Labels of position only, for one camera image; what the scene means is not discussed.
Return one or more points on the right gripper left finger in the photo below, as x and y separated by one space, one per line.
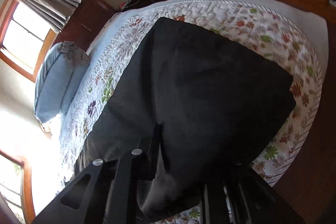
106 191

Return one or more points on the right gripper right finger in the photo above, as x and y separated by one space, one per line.
244 197

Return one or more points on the black cargo pants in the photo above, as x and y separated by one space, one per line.
218 102

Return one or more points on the wooden framed side window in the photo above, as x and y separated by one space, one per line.
16 189

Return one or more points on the folded light blue duvet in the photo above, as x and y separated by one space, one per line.
58 80

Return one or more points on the floral quilted bedspread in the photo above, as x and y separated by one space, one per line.
262 30

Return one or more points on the wooden framed head window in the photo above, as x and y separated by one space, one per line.
25 38

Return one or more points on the dark wooden headboard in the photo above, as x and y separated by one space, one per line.
86 23

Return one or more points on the grey curtain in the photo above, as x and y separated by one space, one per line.
54 12

